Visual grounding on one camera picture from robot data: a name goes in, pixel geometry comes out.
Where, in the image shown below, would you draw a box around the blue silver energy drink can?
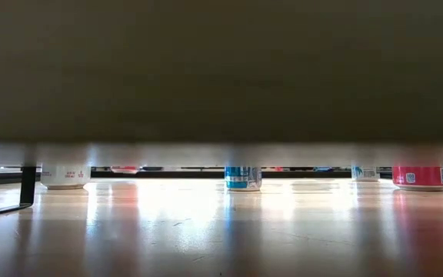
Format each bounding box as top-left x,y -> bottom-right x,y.
224,165 -> 263,192

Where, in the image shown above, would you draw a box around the red beverage can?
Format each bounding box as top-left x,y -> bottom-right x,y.
109,165 -> 142,175

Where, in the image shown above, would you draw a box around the tall white can teal palm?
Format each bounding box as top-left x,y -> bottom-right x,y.
351,165 -> 381,182

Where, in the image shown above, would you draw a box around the white can red print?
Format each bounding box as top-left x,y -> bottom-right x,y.
39,164 -> 92,191

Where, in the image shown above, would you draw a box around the orange-red Fanta can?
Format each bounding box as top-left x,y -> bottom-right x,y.
391,165 -> 443,192

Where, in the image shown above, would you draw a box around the wooden shelf black metal legs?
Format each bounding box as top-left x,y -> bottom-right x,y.
0,0 -> 443,220

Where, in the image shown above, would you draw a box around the black aluminium table frame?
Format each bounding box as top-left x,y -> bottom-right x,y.
0,169 -> 443,187

